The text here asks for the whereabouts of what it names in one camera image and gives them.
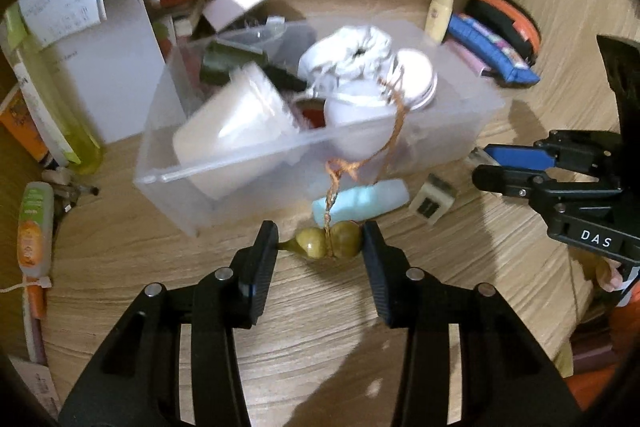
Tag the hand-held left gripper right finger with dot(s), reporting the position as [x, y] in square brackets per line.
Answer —
[378, 267]

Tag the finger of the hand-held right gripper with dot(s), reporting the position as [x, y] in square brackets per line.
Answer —
[505, 182]
[515, 157]

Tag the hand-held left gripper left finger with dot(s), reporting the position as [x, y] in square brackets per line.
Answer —
[260, 267]

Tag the clear plastic storage bin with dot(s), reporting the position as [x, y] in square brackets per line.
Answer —
[250, 167]

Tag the white round compact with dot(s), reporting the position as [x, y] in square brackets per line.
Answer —
[415, 77]

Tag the dark green bottle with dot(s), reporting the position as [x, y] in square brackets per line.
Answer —
[227, 62]

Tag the person's right hand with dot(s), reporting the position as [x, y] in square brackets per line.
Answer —
[612, 277]

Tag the light blue tube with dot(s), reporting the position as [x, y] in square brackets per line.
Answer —
[370, 199]

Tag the wooden desk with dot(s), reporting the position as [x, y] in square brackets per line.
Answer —
[300, 332]

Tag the white cube charger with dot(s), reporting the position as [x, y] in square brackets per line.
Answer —
[430, 202]

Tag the pink flat packet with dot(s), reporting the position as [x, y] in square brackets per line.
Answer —
[467, 57]

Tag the blue snack packet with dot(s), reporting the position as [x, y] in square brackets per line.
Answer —
[492, 47]

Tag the orange and black round case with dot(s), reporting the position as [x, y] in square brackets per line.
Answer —
[520, 27]

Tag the small cream bottle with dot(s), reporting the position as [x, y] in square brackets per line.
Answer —
[440, 17]

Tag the white crumpled cloth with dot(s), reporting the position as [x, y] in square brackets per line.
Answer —
[350, 49]

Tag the orange marker pen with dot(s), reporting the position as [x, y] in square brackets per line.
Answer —
[37, 304]

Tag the orange and green tube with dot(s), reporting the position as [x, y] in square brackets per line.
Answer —
[34, 232]

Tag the pink pen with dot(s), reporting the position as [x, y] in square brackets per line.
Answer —
[34, 339]

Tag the white cardboard box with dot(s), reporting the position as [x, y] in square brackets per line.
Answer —
[115, 72]

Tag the yellow-green spray bottle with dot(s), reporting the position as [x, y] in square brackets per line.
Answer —
[55, 117]

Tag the printed paper sheet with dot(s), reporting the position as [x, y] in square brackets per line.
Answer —
[35, 387]

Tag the small pink box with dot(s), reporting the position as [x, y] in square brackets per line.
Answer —
[235, 2]

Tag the orange printed box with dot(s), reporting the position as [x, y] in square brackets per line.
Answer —
[22, 127]

